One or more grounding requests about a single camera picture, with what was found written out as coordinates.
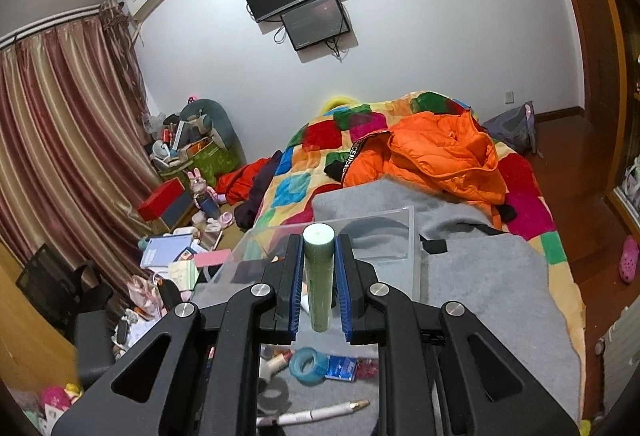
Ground beige tube red cap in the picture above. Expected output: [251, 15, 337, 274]
[258, 350, 293, 383]

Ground pink bead bracelet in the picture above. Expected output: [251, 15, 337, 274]
[354, 357, 381, 382]

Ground blue card box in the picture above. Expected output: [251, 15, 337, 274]
[324, 355, 358, 383]

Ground teal tape roll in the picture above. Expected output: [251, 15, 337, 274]
[288, 347, 329, 386]

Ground light green tube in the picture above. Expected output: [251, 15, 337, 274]
[303, 222, 335, 333]

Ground white pen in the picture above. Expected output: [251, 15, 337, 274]
[256, 400, 370, 427]

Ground clear plastic storage bin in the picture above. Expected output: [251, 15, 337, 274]
[188, 205, 418, 367]

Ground pink flat box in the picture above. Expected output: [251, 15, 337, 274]
[193, 248, 232, 268]

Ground blue white notebook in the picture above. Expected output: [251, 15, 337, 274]
[140, 234, 193, 269]

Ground pink rabbit toy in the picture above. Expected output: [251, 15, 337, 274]
[186, 168, 227, 219]

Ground red gift box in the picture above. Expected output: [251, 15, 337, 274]
[137, 178, 184, 221]

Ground red clothing pile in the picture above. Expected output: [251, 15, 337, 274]
[214, 157, 269, 205]

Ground green gift box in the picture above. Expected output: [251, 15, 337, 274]
[192, 143, 240, 187]

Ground pink croc shoe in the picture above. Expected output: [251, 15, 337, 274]
[618, 235, 639, 284]

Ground orange puffer jacket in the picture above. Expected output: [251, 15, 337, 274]
[342, 111, 506, 225]

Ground colourful patchwork quilt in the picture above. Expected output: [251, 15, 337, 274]
[257, 91, 586, 357]

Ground striped red gold curtain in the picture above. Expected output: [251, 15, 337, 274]
[1, 1, 160, 294]

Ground grey backpack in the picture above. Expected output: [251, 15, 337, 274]
[483, 101, 537, 154]

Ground grey green plush cushion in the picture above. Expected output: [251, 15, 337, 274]
[179, 99, 236, 150]

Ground wooden door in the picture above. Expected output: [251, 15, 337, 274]
[570, 0, 627, 131]

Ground small black wall screen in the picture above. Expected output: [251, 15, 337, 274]
[281, 0, 350, 51]

